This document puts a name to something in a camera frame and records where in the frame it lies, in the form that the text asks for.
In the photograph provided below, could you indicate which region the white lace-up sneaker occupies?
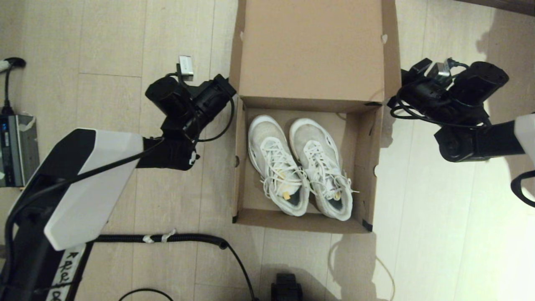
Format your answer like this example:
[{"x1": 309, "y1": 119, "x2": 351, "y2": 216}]
[
  {"x1": 289, "y1": 117, "x2": 359, "y2": 221},
  {"x1": 247, "y1": 115, "x2": 311, "y2": 217}
]

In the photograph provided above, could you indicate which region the brown cardboard shoe box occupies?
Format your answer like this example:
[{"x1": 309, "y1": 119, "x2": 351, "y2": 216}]
[{"x1": 229, "y1": 0, "x2": 402, "y2": 234}]

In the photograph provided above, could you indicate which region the grey power supply box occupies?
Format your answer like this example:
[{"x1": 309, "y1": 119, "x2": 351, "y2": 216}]
[{"x1": 0, "y1": 114, "x2": 40, "y2": 188}]

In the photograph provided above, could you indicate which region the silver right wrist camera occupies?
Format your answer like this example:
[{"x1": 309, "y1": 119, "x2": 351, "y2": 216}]
[{"x1": 431, "y1": 62, "x2": 453, "y2": 81}]

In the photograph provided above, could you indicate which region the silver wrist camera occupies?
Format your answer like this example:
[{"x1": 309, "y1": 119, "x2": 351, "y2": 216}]
[
  {"x1": 431, "y1": 62, "x2": 453, "y2": 81},
  {"x1": 177, "y1": 56, "x2": 194, "y2": 82}
]

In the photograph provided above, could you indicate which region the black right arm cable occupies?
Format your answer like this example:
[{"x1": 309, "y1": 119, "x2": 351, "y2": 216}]
[
  {"x1": 389, "y1": 82, "x2": 493, "y2": 129},
  {"x1": 511, "y1": 170, "x2": 535, "y2": 208}
]

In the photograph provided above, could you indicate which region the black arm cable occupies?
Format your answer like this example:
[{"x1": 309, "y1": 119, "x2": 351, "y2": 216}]
[
  {"x1": 511, "y1": 170, "x2": 535, "y2": 208},
  {"x1": 389, "y1": 82, "x2": 493, "y2": 129},
  {"x1": 194, "y1": 95, "x2": 236, "y2": 143}
]

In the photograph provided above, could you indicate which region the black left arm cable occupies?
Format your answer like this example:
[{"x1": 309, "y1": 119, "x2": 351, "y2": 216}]
[{"x1": 194, "y1": 95, "x2": 236, "y2": 143}]

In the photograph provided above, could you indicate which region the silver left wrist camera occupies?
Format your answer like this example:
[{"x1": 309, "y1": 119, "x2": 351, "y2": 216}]
[{"x1": 177, "y1": 56, "x2": 194, "y2": 82}]

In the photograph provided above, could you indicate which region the black right camera cable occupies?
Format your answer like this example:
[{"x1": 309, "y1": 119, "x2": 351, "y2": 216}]
[{"x1": 446, "y1": 57, "x2": 471, "y2": 71}]

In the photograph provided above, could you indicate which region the black corrugated cable conduit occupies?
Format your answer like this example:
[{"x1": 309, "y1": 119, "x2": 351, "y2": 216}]
[{"x1": 94, "y1": 233, "x2": 259, "y2": 301}]

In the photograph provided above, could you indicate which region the thin white floor cable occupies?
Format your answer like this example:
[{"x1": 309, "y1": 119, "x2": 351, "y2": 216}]
[{"x1": 327, "y1": 245, "x2": 396, "y2": 301}]

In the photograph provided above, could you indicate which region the thin black looped cable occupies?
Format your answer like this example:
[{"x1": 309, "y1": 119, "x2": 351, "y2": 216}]
[{"x1": 118, "y1": 288, "x2": 174, "y2": 301}]

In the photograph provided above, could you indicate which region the black plug with cable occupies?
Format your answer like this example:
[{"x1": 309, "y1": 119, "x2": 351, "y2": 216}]
[{"x1": 0, "y1": 58, "x2": 27, "y2": 115}]

